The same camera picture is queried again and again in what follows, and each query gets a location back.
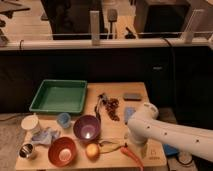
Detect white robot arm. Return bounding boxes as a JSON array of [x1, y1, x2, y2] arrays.
[[127, 102, 213, 162]]

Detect small blue cup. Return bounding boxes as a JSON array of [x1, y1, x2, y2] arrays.
[[57, 113, 71, 128]]

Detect white plastic cup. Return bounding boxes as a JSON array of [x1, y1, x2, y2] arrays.
[[21, 115, 41, 134]]

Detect small metal cup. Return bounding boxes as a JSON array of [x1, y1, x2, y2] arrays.
[[19, 143, 36, 159]]

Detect blue box on floor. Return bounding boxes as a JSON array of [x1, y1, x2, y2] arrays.
[[163, 144, 179, 156]]

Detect blue sponge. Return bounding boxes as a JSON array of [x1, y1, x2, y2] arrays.
[[124, 107, 135, 124]]

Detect yellow red apple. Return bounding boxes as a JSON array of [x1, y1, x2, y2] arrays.
[[85, 143, 100, 159]]

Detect grey sponge block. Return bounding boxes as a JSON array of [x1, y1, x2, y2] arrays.
[[123, 93, 142, 101]]

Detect purple bowl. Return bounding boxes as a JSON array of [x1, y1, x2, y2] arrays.
[[73, 115, 101, 142]]

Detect red bowl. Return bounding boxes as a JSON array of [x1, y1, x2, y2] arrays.
[[48, 137, 77, 167]]

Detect green plastic tray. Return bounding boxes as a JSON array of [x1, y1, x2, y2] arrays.
[[29, 79, 87, 115]]

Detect white railing bar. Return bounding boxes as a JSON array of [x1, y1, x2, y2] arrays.
[[0, 38, 213, 51]]

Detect black handled utensil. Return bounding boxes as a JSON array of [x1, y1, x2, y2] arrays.
[[94, 93, 108, 120]]

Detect black cable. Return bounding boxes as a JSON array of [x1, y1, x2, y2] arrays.
[[161, 36, 177, 74]]

